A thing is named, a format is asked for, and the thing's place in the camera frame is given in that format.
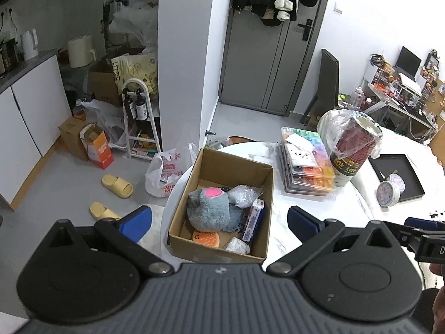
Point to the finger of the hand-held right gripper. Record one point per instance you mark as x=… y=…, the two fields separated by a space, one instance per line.
x=424 y=223
x=406 y=233

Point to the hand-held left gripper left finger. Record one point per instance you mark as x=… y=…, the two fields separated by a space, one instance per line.
x=134 y=223

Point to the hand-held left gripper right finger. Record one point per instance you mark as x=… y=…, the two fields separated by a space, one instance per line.
x=302 y=225

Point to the blue tissue packet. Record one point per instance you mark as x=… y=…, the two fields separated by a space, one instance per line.
x=253 y=221

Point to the small clear plastic bag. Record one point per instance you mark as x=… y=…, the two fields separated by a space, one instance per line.
x=243 y=196

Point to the burger plush toy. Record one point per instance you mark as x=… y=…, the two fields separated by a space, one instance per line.
x=205 y=240

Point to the grey plush with pink patch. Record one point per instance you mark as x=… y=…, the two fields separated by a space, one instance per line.
x=208 y=212

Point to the person's right hand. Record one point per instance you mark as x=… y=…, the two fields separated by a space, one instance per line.
x=438 y=268

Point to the black white patterned pillow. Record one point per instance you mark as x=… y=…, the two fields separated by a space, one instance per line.
x=437 y=213

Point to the white floor mat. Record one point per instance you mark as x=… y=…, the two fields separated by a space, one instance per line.
x=156 y=226

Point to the yellow slipper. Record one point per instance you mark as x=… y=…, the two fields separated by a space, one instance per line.
x=116 y=186
x=102 y=211

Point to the colourful compartment organizer box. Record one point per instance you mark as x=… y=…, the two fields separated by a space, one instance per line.
x=313 y=135
x=309 y=182
x=307 y=190

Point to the small round clock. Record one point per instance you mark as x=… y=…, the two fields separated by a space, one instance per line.
x=387 y=194

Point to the white tub purple lid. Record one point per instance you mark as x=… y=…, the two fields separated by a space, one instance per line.
x=397 y=181

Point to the black tray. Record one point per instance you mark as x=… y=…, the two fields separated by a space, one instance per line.
x=406 y=170

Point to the white printed shopping bag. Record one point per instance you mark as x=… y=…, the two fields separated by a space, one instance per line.
x=167 y=174

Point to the orange open carton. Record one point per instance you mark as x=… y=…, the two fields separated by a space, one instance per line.
x=100 y=155

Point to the plastic-wrapped brown canister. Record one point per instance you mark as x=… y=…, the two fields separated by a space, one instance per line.
x=351 y=156

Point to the white paper slip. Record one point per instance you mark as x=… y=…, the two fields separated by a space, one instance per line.
x=299 y=140

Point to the white storage rack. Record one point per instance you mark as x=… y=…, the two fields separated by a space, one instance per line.
x=126 y=128

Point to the small brown cardboard box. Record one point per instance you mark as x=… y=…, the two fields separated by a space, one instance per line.
x=71 y=139

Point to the translucent plastic bag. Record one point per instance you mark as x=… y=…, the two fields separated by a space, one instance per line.
x=104 y=118

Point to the black door stopper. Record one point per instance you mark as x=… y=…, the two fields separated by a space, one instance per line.
x=209 y=133

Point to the white desk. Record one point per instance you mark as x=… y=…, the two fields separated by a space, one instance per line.
x=386 y=102

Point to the clear bottle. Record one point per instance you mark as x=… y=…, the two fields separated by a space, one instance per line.
x=355 y=98

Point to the white keyboard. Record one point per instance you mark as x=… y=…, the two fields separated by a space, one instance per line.
x=410 y=83

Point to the large brown cardboard box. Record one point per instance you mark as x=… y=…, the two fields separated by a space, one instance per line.
x=104 y=83

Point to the black chair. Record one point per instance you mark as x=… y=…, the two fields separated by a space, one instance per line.
x=328 y=83

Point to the white kitchen cabinet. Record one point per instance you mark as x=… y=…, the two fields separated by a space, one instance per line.
x=31 y=121

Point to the yellow printed sack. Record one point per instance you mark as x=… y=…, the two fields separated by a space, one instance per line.
x=137 y=71

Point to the grey door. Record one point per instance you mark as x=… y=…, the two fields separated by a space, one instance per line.
x=257 y=62

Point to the cream round appliance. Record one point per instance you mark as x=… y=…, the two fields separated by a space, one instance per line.
x=80 y=52

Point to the large crumpled clear bag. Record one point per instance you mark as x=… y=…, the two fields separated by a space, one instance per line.
x=134 y=22

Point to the white electric kettle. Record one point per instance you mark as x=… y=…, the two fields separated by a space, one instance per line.
x=29 y=45

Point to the white wall switch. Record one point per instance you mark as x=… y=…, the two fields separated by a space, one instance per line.
x=338 y=8

